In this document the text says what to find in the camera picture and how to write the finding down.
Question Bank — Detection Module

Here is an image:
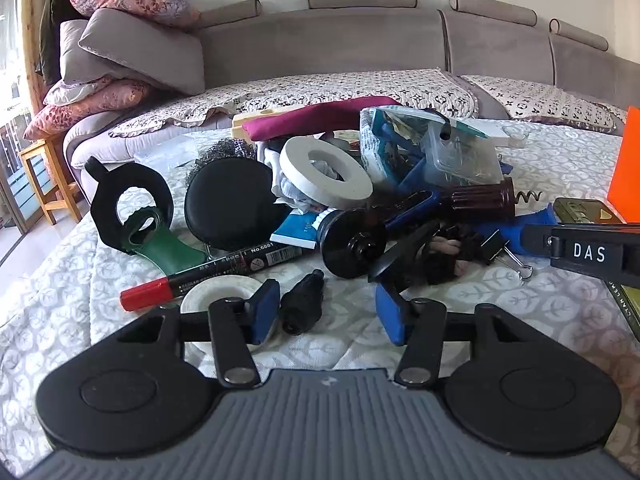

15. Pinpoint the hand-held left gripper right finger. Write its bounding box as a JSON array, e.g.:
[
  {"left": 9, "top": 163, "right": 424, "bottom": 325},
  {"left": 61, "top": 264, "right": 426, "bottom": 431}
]
[{"left": 374, "top": 284, "right": 553, "bottom": 390}]

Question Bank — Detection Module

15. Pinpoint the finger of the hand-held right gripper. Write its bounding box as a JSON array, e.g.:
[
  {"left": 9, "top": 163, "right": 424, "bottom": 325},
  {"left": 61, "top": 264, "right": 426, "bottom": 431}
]
[{"left": 521, "top": 223, "right": 556, "bottom": 261}]

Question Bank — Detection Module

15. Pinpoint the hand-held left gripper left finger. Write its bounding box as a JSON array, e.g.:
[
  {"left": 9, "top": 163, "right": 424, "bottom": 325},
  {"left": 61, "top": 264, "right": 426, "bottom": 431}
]
[{"left": 102, "top": 279, "right": 282, "bottom": 390}]

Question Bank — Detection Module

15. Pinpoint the small black nozzle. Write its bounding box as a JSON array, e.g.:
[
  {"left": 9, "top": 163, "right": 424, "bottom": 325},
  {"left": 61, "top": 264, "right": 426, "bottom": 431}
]
[{"left": 279, "top": 269, "right": 327, "bottom": 337}]

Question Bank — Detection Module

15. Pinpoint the black plastic piece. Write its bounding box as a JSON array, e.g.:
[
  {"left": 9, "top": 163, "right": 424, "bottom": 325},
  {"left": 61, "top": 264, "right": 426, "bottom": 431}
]
[{"left": 367, "top": 220, "right": 443, "bottom": 283}]

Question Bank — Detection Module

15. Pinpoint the orange cardboard box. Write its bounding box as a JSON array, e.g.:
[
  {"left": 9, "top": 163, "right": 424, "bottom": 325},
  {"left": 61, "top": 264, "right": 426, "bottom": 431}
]
[{"left": 606, "top": 105, "right": 640, "bottom": 224}]

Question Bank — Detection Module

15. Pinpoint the green metal tin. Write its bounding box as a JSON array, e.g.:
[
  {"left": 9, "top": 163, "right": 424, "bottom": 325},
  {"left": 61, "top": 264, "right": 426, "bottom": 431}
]
[{"left": 551, "top": 196, "right": 628, "bottom": 224}]

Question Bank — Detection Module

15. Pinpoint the black binder clip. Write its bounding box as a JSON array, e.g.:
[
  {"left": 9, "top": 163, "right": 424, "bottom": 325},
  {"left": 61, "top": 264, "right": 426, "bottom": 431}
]
[{"left": 480, "top": 229, "right": 535, "bottom": 287}]

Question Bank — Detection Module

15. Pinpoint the small white tape roll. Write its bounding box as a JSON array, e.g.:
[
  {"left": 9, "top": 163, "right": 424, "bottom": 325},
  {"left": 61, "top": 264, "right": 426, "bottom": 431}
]
[{"left": 180, "top": 274, "right": 265, "bottom": 361}]

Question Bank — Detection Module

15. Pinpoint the dark brown corkscrew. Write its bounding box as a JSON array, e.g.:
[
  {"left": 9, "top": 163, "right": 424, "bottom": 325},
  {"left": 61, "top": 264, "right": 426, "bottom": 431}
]
[{"left": 440, "top": 176, "right": 545, "bottom": 222}]

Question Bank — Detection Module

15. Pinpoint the dark flat box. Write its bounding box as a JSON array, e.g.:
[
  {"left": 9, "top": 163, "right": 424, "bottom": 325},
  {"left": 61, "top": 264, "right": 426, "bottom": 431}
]
[{"left": 606, "top": 277, "right": 640, "bottom": 343}]

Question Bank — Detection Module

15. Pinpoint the red and black marker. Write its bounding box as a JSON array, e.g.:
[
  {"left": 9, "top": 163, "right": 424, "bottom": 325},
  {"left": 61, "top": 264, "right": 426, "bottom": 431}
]
[{"left": 119, "top": 241, "right": 277, "bottom": 312}]

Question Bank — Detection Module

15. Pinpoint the black and pink scrunchie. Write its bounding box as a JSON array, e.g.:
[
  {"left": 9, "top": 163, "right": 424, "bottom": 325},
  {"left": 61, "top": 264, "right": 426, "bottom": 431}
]
[{"left": 422, "top": 224, "right": 483, "bottom": 285}]

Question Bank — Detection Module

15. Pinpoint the black round wheel knob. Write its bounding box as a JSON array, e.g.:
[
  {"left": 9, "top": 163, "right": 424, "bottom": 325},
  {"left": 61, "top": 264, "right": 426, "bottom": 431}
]
[{"left": 320, "top": 208, "right": 388, "bottom": 281}]

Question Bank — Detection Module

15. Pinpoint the blue and white tube box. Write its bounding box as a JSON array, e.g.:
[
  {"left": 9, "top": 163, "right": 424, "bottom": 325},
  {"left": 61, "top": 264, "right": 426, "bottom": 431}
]
[{"left": 269, "top": 209, "right": 328, "bottom": 251}]

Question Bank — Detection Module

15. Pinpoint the clear plastic cup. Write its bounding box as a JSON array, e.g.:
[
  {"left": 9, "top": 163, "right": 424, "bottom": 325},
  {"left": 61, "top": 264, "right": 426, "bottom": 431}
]
[{"left": 501, "top": 126, "right": 531, "bottom": 150}]

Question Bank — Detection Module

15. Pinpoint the clear plastic clip box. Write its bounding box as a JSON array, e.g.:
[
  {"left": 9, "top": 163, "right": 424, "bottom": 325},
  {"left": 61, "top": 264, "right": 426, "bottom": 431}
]
[{"left": 422, "top": 122, "right": 505, "bottom": 192}]

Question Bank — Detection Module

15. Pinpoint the black round case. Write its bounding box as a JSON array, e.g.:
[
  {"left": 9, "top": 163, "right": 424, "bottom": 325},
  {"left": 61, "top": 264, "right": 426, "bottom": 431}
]
[{"left": 183, "top": 160, "right": 283, "bottom": 252}]

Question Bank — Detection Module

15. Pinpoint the patterned quilted sofa cover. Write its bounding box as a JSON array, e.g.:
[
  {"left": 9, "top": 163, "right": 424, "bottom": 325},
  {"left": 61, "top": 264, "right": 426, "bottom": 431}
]
[
  {"left": 109, "top": 66, "right": 481, "bottom": 138},
  {"left": 460, "top": 75, "right": 628, "bottom": 134}
]

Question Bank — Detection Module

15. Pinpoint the steel wool scrubber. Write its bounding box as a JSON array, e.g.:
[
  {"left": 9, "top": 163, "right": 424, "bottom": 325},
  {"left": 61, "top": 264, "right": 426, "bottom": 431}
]
[{"left": 192, "top": 139, "right": 258, "bottom": 173}]

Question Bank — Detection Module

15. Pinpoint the blue green plastic bag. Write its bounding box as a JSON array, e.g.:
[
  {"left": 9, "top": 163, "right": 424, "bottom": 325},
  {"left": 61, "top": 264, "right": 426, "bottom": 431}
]
[{"left": 359, "top": 106, "right": 501, "bottom": 193}]

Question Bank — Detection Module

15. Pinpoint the cream plastic block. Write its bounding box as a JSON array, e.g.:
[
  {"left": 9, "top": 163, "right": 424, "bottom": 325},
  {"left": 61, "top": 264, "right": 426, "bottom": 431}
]
[{"left": 231, "top": 108, "right": 291, "bottom": 140}]

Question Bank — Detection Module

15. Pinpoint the maroon cloth pouch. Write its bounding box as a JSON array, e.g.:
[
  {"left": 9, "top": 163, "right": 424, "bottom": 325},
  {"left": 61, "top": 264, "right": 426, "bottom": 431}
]
[{"left": 244, "top": 96, "right": 403, "bottom": 142}]

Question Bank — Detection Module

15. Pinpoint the wooden stool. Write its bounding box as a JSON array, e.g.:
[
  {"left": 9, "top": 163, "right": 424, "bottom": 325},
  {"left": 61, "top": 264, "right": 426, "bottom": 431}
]
[{"left": 17, "top": 137, "right": 85, "bottom": 235}]

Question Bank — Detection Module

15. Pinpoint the grey fabric sofa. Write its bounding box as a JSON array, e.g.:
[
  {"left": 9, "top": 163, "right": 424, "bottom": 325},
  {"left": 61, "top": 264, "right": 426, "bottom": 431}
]
[{"left": 65, "top": 0, "right": 640, "bottom": 186}]

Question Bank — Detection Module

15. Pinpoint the pink floral pillow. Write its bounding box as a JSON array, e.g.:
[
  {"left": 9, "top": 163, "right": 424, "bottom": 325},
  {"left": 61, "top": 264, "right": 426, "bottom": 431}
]
[
  {"left": 21, "top": 82, "right": 153, "bottom": 142},
  {"left": 69, "top": 0, "right": 202, "bottom": 29}
]

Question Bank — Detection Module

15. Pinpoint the grey cushion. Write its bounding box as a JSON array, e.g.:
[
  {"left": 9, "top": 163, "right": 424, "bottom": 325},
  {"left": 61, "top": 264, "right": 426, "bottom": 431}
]
[
  {"left": 77, "top": 7, "right": 207, "bottom": 96},
  {"left": 59, "top": 19, "right": 133, "bottom": 86}
]

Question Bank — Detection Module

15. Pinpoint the dark hanging coat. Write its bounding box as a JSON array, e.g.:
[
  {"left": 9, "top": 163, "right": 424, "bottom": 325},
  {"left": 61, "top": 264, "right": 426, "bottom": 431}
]
[{"left": 35, "top": 0, "right": 90, "bottom": 88}]

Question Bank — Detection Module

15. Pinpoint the blue handled tool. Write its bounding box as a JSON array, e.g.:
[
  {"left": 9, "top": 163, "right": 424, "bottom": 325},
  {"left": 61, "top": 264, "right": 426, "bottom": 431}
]
[{"left": 382, "top": 189, "right": 453, "bottom": 235}]

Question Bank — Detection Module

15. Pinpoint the wide white tape ring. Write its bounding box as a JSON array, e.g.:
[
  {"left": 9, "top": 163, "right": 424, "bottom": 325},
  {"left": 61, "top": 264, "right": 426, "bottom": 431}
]
[{"left": 278, "top": 136, "right": 375, "bottom": 209}]

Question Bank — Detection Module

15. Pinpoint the black disc opener green handle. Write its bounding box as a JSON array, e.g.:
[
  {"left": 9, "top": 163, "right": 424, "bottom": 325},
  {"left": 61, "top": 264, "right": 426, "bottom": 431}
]
[{"left": 84, "top": 156, "right": 201, "bottom": 275}]

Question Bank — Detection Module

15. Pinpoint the wooden post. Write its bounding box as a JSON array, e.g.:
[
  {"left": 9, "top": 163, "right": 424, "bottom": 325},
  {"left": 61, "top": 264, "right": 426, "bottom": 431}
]
[{"left": 21, "top": 0, "right": 48, "bottom": 116}]

